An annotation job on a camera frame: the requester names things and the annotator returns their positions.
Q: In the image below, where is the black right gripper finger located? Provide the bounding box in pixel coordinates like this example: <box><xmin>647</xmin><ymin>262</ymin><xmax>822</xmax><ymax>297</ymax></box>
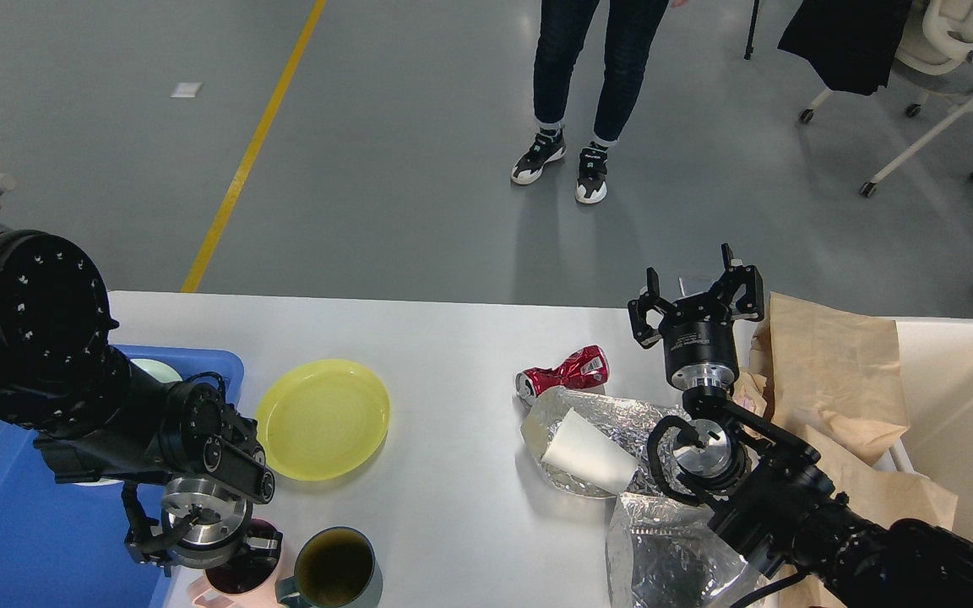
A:
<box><xmin>703</xmin><ymin>245</ymin><xmax>765</xmax><ymax>323</ymax></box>
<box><xmin>627</xmin><ymin>267</ymin><xmax>678</xmax><ymax>350</ymax></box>

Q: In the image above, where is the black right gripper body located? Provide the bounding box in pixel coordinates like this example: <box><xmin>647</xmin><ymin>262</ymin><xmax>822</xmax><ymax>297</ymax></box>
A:
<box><xmin>659</xmin><ymin>297</ymin><xmax>740</xmax><ymax>390</ymax></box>

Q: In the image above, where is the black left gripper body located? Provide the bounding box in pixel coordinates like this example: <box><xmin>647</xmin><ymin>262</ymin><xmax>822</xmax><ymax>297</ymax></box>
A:
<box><xmin>160</xmin><ymin>476</ymin><xmax>283</xmax><ymax>584</ymax></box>

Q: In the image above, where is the pink mug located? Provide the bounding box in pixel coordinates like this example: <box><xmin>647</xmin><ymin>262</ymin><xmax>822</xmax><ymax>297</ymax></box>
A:
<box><xmin>187</xmin><ymin>518</ymin><xmax>287</xmax><ymax>607</ymax></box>

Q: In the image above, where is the dark teal mug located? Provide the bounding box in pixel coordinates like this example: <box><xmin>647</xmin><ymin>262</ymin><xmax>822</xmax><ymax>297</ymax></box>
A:
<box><xmin>275</xmin><ymin>526</ymin><xmax>383</xmax><ymax>607</ymax></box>

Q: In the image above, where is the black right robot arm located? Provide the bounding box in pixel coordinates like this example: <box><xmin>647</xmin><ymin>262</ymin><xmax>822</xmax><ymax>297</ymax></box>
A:
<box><xmin>627</xmin><ymin>245</ymin><xmax>973</xmax><ymax>607</ymax></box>

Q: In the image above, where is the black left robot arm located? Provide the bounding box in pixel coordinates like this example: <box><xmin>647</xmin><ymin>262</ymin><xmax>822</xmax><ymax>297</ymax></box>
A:
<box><xmin>0</xmin><ymin>230</ymin><xmax>282</xmax><ymax>570</ymax></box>

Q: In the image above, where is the crushed red soda can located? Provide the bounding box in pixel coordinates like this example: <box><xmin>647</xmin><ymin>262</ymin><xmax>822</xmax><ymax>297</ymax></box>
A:
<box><xmin>514</xmin><ymin>345</ymin><xmax>610</xmax><ymax>402</ymax></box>

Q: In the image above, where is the crumpled silver foil bag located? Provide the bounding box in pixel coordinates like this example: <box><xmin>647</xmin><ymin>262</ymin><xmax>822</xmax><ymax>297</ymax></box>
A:
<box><xmin>520</xmin><ymin>386</ymin><xmax>688</xmax><ymax>499</ymax></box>

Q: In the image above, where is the brown paper bag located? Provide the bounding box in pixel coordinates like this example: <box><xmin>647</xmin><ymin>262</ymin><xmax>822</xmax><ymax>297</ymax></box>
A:
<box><xmin>733</xmin><ymin>291</ymin><xmax>959</xmax><ymax>608</ymax></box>

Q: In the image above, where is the white paper cup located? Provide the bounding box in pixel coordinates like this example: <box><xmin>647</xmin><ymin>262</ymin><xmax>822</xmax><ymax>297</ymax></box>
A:
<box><xmin>543</xmin><ymin>410</ymin><xmax>639</xmax><ymax>494</ymax></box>

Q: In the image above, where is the yellow plastic plate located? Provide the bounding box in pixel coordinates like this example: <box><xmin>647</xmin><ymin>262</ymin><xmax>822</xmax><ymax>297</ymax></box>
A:
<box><xmin>256</xmin><ymin>359</ymin><xmax>391</xmax><ymax>482</ymax></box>

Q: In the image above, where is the pale green plate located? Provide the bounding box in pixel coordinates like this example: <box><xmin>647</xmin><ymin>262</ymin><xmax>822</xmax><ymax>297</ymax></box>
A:
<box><xmin>73</xmin><ymin>358</ymin><xmax>182</xmax><ymax>487</ymax></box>

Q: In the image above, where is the silver foil bag front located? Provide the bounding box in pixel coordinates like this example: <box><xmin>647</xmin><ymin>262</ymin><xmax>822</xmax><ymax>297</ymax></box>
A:
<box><xmin>605</xmin><ymin>493</ymin><xmax>762</xmax><ymax>607</ymax></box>

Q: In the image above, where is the blue plastic tray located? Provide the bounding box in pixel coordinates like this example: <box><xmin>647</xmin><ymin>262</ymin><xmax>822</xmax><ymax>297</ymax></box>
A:
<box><xmin>0</xmin><ymin>350</ymin><xmax>258</xmax><ymax>607</ymax></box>

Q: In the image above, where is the black jacket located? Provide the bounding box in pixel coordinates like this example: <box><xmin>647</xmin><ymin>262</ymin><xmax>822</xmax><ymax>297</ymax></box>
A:
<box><xmin>779</xmin><ymin>1</ymin><xmax>912</xmax><ymax>95</ymax></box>

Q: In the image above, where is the white office chair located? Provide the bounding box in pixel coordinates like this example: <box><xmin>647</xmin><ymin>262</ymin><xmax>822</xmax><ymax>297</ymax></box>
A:
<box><xmin>798</xmin><ymin>1</ymin><xmax>973</xmax><ymax>198</ymax></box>

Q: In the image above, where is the person in dark jeans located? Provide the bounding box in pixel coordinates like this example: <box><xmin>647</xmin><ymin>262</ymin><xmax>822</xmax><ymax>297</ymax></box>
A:
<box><xmin>510</xmin><ymin>0</ymin><xmax>690</xmax><ymax>205</ymax></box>

